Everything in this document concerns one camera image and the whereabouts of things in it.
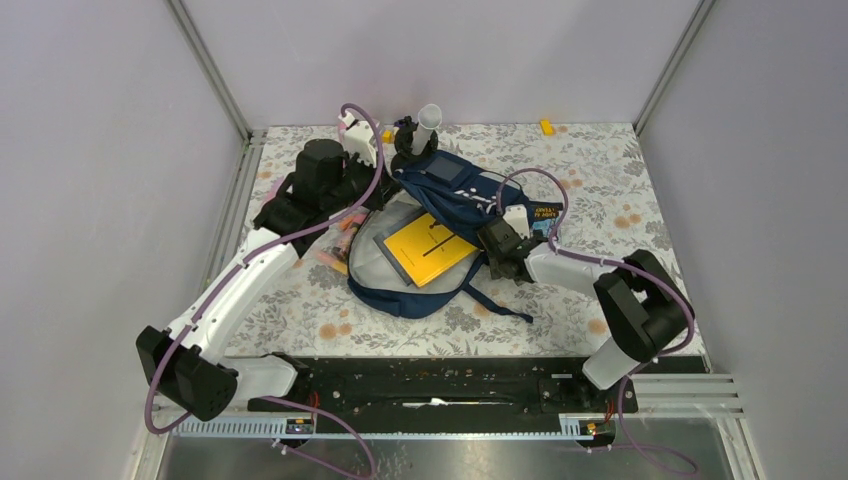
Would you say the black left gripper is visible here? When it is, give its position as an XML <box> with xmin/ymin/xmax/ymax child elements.
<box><xmin>322</xmin><ymin>147</ymin><xmax>401</xmax><ymax>215</ymax></box>

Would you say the treehouse paperback book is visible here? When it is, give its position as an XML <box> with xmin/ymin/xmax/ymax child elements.
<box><xmin>528</xmin><ymin>202</ymin><xmax>563</xmax><ymax>238</ymax></box>

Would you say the navy blue backpack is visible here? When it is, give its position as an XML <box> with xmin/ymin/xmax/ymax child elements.
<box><xmin>347</xmin><ymin>151</ymin><xmax>532</xmax><ymax>319</ymax></box>

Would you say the yellow paperback book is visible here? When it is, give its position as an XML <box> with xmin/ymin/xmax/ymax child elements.
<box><xmin>386</xmin><ymin>209</ymin><xmax>479</xmax><ymax>287</ymax></box>

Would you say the dark blue hardcover book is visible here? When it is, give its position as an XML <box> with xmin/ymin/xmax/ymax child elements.
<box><xmin>373</xmin><ymin>209</ymin><xmax>423</xmax><ymax>286</ymax></box>

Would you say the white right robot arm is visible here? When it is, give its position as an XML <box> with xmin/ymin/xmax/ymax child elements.
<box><xmin>477</xmin><ymin>218</ymin><xmax>695</xmax><ymax>412</ymax></box>

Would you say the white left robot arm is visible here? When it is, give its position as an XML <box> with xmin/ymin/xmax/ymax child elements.
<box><xmin>136</xmin><ymin>138</ymin><xmax>387</xmax><ymax>434</ymax></box>

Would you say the black round stand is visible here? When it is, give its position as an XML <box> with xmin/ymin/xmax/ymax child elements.
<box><xmin>389</xmin><ymin>116</ymin><xmax>439</xmax><ymax>174</ymax></box>

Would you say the pink-capped marker tube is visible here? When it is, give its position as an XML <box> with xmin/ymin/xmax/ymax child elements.
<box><xmin>330</xmin><ymin>223</ymin><xmax>360</xmax><ymax>263</ymax></box>

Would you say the pink highlighter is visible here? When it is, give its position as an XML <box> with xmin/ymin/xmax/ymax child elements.
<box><xmin>264</xmin><ymin>177</ymin><xmax>283</xmax><ymax>203</ymax></box>

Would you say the orange yellow highlighter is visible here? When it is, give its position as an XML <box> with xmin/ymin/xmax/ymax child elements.
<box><xmin>314</xmin><ymin>250</ymin><xmax>349</xmax><ymax>276</ymax></box>

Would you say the white cylinder on stand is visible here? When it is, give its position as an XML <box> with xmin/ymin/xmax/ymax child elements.
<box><xmin>411</xmin><ymin>103</ymin><xmax>442</xmax><ymax>155</ymax></box>

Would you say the yellow block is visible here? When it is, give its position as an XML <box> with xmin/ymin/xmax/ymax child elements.
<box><xmin>539</xmin><ymin>119</ymin><xmax>556</xmax><ymax>136</ymax></box>

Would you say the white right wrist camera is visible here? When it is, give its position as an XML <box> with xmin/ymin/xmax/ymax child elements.
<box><xmin>502</xmin><ymin>204</ymin><xmax>531</xmax><ymax>239</ymax></box>

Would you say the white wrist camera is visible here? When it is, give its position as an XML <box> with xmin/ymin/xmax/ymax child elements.
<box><xmin>338</xmin><ymin>111</ymin><xmax>380</xmax><ymax>167</ymax></box>
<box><xmin>502</xmin><ymin>204</ymin><xmax>531</xmax><ymax>239</ymax></box>

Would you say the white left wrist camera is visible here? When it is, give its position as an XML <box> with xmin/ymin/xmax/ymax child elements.
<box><xmin>338</xmin><ymin>111</ymin><xmax>380</xmax><ymax>167</ymax></box>

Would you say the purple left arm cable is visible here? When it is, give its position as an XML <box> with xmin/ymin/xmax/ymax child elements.
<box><xmin>144</xmin><ymin>102</ymin><xmax>387</xmax><ymax>480</ymax></box>

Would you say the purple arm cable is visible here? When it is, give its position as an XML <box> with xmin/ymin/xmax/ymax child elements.
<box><xmin>144</xmin><ymin>102</ymin><xmax>387</xmax><ymax>480</ymax></box>
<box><xmin>495</xmin><ymin>167</ymin><xmax>700</xmax><ymax>478</ymax></box>

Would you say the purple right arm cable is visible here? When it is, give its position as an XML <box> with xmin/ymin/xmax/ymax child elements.
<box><xmin>495</xmin><ymin>167</ymin><xmax>700</xmax><ymax>478</ymax></box>

